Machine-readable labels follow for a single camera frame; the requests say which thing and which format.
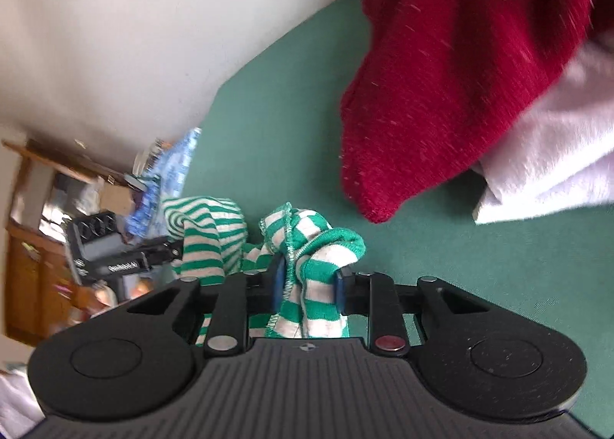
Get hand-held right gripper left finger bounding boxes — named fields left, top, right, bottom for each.
left=125, top=257, right=289, bottom=357

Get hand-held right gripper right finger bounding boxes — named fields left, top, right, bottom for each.
left=336, top=266, right=490, bottom=356

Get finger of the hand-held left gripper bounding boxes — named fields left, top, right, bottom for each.
left=149, top=238, right=186, bottom=273

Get green white striped sweater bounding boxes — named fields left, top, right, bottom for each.
left=160, top=196, right=368, bottom=348

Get cardboard boxes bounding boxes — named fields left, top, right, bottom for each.
left=100, top=184, right=136, bottom=215

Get blue white patterned cloth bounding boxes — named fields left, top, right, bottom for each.
left=125, top=127, right=202, bottom=239

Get wooden cabinet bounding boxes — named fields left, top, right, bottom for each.
left=2, top=139, right=126, bottom=339

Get green tablecloth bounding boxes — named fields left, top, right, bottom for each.
left=189, top=0, right=614, bottom=435

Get dark red knit sweater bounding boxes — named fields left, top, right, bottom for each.
left=340, top=0, right=614, bottom=224

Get white garment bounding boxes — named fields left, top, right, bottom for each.
left=472, top=31, right=614, bottom=225

